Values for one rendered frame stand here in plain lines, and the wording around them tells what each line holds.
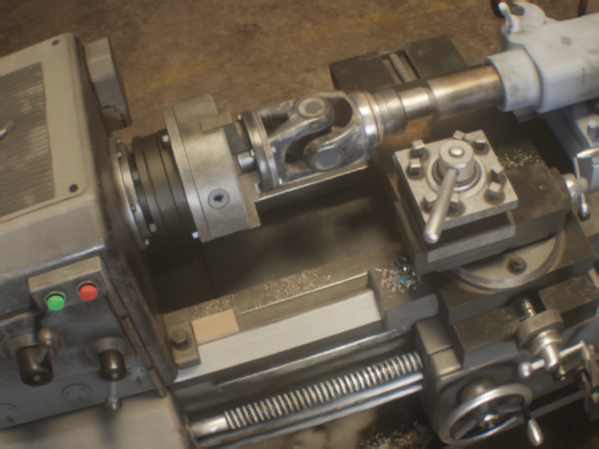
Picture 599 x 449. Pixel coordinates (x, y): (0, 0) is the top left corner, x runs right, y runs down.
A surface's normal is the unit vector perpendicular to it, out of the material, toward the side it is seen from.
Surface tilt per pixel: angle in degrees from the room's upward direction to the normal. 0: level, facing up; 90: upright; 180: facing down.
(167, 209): 77
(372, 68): 0
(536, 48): 0
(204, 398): 90
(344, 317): 36
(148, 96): 0
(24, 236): 45
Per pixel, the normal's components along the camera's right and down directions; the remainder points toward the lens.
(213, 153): 0.06, -0.07
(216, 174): 0.14, 0.22
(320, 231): -0.15, -0.51
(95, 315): 0.28, 0.74
